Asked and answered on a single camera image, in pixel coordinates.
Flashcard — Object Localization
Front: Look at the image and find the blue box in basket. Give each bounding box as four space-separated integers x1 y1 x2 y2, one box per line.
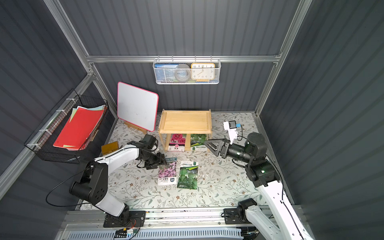
153 63 179 84

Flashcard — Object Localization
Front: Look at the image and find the white wire wall basket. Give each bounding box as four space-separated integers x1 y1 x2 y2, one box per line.
153 58 222 85

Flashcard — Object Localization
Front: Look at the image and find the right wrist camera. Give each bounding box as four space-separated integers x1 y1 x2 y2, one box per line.
223 121 242 144

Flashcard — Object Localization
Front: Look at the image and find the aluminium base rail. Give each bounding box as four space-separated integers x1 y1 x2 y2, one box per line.
59 207 253 234

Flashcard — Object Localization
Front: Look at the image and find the green gourd seed bag bottom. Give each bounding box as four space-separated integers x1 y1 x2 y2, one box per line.
190 134 208 152

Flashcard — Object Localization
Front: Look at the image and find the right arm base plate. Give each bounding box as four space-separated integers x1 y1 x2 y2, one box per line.
221 206 266 227

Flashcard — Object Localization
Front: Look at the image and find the wooden two-tier shelf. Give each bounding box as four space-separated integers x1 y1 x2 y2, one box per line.
158 110 213 152

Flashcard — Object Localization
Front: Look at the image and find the white vented cable duct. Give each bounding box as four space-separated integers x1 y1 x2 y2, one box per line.
64 228 244 240

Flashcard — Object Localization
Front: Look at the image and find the green gourd seed bag top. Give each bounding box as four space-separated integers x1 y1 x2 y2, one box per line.
177 161 199 190

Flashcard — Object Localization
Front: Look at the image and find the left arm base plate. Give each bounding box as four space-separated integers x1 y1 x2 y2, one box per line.
103 211 146 228

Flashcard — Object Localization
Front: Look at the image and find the wooden whiteboard easel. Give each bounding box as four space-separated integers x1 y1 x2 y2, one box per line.
124 121 148 135

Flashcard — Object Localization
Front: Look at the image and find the green gourd seed bag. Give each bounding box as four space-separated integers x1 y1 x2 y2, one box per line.
190 134 208 152
177 161 199 190

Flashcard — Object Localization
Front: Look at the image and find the yellow square clock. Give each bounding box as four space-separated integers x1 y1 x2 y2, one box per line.
191 63 216 82

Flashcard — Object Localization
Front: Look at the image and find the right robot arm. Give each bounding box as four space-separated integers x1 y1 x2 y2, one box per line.
205 132 312 240

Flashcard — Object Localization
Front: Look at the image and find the yellow sponge block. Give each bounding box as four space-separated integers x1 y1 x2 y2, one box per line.
101 141 119 156

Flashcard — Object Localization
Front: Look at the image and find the black wire side basket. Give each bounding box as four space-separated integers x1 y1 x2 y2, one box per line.
25 95 114 164

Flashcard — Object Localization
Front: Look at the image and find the pink flower seed bag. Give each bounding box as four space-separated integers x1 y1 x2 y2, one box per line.
168 134 186 152

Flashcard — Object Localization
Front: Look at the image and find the grey tape roll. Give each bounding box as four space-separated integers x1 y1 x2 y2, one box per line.
174 64 191 83

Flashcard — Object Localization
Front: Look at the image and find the purple flower seed bag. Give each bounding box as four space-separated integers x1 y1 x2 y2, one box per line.
158 158 177 186

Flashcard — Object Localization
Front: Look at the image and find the pink framed whiteboard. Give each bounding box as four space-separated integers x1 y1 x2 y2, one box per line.
117 82 159 132

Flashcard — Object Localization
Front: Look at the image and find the red paper folder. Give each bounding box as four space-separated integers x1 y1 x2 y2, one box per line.
53 105 106 151

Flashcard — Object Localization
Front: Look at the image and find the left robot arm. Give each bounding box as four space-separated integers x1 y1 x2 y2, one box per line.
69 134 165 217

